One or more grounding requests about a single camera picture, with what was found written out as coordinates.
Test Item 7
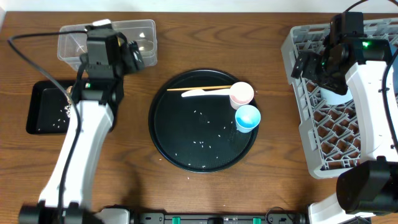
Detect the light blue cup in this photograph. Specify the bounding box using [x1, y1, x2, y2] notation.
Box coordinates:
[235, 105, 261, 133]

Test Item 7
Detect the round black serving tray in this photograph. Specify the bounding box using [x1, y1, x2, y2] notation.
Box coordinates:
[148, 69, 258, 173]

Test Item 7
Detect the wooden chopstick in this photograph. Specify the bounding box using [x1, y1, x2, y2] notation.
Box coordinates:
[167, 85, 232, 91]

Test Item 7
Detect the grey dishwasher rack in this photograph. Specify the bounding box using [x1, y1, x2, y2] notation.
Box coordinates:
[281, 18, 397, 179]

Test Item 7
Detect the white tissue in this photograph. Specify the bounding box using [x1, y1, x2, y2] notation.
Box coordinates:
[92, 19, 111, 27]

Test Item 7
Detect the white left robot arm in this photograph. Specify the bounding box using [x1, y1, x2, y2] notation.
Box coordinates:
[18, 20, 144, 223]

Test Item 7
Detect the pink cup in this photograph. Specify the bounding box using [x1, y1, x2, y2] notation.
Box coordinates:
[229, 82, 254, 110]

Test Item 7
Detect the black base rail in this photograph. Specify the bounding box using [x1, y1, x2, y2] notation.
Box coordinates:
[137, 212, 309, 224]

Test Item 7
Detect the black rectangular waste tray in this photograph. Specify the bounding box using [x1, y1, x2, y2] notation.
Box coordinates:
[25, 80, 69, 134]

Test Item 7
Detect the light blue small bowl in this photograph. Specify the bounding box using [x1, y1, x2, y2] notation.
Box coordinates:
[320, 88, 353, 105]

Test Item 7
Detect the white plastic spoon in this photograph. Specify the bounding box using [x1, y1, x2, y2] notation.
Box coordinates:
[181, 88, 230, 98]

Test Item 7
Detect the clear plastic bin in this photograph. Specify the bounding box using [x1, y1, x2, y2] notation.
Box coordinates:
[57, 19, 157, 71]

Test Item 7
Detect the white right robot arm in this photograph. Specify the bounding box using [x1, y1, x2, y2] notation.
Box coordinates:
[291, 11, 397, 223]

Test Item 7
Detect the brown food scrap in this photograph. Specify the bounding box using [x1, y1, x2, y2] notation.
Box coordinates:
[66, 86, 73, 95]

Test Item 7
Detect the pile of rice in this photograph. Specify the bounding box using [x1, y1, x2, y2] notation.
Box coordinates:
[52, 105, 71, 129]

